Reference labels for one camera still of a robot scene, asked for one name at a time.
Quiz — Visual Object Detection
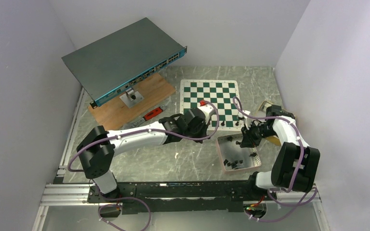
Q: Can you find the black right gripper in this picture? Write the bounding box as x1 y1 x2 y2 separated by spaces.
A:
240 121 277 148

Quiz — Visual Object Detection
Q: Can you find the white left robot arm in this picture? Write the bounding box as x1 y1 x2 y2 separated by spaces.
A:
77 105 215 202

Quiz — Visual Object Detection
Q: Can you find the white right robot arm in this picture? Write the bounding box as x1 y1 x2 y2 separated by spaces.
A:
238 105 320 200

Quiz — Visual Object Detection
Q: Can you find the black chess pieces pile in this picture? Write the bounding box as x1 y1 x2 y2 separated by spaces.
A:
223 159 244 170

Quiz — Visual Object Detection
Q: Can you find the green white chess board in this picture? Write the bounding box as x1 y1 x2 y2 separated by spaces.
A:
179 79 242 131

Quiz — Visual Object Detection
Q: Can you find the wooden board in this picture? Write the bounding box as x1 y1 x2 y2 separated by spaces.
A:
88 74 175 130

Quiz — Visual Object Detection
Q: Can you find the pink metal tray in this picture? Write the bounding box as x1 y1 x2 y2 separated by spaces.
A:
216 133 262 174

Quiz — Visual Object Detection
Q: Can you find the red grey tool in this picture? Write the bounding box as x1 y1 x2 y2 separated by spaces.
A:
121 105 167 129

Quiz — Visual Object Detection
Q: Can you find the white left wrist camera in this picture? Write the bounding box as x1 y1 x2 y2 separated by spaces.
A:
198 100 216 124

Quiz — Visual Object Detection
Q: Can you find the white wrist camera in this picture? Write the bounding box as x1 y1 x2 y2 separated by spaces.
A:
198 100 216 124
240 110 252 126

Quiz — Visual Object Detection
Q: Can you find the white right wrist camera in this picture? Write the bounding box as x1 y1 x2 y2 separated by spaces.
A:
240 110 252 126

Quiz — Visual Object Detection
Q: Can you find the metal switch stand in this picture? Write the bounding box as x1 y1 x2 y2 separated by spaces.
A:
119 88 144 108

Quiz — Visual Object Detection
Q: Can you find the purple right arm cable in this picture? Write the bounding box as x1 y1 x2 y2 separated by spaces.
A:
233 96 319 224

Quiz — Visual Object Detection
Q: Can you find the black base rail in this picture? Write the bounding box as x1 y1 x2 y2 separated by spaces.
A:
87 180 269 215

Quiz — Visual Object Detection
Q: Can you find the grey network switch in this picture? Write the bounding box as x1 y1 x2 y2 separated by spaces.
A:
62 17 187 109

